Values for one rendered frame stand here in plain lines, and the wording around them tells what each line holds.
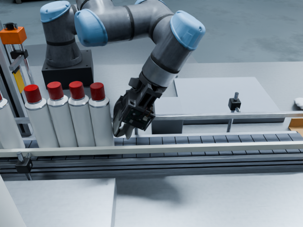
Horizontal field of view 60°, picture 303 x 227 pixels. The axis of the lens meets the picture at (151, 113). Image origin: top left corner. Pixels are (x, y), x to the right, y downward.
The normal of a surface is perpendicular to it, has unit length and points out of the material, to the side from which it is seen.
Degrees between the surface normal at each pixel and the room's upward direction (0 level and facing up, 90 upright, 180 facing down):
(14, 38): 90
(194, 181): 0
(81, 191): 0
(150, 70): 70
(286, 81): 0
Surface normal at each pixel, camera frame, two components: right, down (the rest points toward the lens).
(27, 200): 0.00, -0.81
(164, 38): -0.74, -0.05
